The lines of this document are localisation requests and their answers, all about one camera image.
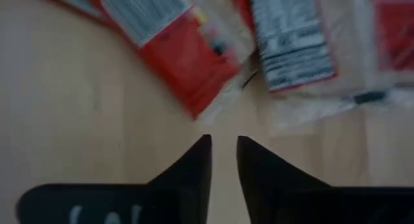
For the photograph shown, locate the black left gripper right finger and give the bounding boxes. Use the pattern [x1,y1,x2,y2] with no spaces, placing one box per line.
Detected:
[236,135,414,224]

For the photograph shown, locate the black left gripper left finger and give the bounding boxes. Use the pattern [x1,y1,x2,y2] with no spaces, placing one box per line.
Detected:
[16,134,213,224]

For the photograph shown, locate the red popcorn bag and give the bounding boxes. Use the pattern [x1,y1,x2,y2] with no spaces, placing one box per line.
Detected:
[226,0,414,134]
[32,0,243,120]

